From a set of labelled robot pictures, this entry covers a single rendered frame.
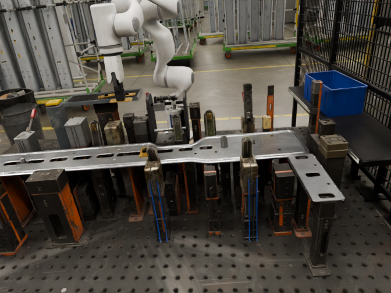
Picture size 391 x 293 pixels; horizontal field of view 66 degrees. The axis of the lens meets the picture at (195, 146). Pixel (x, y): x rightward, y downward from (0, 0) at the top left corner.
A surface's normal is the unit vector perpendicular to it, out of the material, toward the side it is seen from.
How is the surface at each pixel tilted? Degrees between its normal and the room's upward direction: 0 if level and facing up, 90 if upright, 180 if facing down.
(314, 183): 0
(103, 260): 0
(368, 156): 0
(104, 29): 91
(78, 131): 90
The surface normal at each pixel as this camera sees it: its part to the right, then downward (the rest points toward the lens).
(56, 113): 0.00, 0.46
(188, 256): -0.09, -0.88
